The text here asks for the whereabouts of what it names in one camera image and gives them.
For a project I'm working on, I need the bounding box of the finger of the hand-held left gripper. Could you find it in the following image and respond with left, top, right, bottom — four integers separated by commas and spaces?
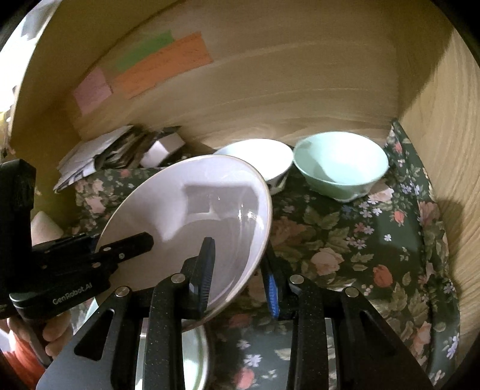
94, 232, 155, 265

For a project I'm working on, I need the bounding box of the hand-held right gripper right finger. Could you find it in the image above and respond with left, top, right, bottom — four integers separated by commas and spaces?
260, 250, 445, 390

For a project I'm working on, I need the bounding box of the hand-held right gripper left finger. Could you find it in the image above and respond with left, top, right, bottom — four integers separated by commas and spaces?
35, 236, 216, 390

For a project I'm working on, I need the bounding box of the pink bowl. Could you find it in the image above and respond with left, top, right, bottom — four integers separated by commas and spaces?
95, 154, 273, 331

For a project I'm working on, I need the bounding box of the light green plate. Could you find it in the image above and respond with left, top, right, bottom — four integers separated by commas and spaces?
80, 300, 211, 390

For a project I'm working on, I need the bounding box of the mint green bowl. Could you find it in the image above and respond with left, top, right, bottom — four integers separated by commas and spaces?
292, 131, 389, 203

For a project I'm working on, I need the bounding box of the person's left hand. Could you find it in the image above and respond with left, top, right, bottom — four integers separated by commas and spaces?
42, 310, 78, 359

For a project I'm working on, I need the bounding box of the orange clothing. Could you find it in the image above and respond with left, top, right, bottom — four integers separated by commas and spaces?
0, 319, 46, 380

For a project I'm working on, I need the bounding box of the floral tablecloth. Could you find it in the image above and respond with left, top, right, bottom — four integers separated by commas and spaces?
73, 120, 462, 390

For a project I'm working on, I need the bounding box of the stack of white papers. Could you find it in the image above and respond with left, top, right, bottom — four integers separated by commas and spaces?
52, 125, 151, 194

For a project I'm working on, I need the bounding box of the small white box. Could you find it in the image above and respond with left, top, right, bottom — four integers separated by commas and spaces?
140, 127, 188, 168

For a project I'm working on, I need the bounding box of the white patterned bowl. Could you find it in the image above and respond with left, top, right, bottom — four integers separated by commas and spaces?
213, 139, 294, 196

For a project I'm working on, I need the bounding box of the pink sticky note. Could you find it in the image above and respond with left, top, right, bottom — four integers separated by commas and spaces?
73, 67, 113, 115

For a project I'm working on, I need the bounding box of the orange sticky note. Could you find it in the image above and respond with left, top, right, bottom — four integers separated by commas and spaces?
109, 32, 214, 100

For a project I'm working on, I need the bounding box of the green sticky note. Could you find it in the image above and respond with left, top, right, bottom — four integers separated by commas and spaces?
114, 30, 176, 72

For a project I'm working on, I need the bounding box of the wooden desk hutch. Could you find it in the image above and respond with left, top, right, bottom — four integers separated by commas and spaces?
0, 0, 480, 390

